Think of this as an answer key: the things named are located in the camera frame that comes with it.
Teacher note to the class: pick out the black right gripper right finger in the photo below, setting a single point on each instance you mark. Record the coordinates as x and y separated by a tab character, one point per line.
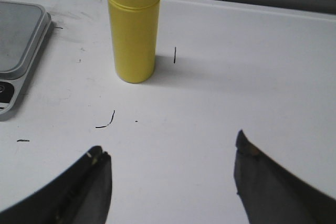
271	194

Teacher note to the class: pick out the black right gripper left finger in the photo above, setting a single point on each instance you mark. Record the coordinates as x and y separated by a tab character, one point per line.
81	194

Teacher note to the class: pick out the yellow squeeze bottle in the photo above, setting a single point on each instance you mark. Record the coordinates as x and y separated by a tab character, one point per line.
134	25

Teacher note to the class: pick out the silver digital kitchen scale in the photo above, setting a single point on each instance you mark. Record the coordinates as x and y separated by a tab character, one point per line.
25	30

